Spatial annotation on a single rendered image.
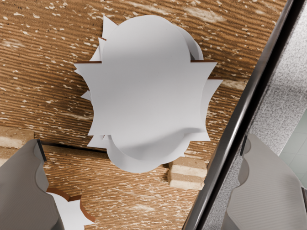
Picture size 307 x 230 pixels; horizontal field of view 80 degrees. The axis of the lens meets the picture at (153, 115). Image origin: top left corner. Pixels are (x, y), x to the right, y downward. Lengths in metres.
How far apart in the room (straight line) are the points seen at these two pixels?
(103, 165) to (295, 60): 0.33
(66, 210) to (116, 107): 0.28
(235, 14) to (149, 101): 0.15
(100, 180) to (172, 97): 0.23
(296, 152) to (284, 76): 1.65
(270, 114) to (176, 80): 0.22
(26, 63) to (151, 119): 0.18
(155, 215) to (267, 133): 0.26
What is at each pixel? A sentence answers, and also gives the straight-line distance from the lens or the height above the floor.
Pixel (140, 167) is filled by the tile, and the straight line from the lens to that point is 0.25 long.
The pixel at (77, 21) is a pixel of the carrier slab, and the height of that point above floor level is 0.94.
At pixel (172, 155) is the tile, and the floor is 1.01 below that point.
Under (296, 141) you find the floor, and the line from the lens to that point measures 1.89.
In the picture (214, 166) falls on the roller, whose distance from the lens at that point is 0.37.
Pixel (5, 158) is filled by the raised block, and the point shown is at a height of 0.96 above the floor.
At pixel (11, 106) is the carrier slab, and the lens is 0.32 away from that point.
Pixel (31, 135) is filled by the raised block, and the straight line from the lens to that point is 0.32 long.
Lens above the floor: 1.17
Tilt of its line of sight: 63 degrees down
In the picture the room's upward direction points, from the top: 175 degrees clockwise
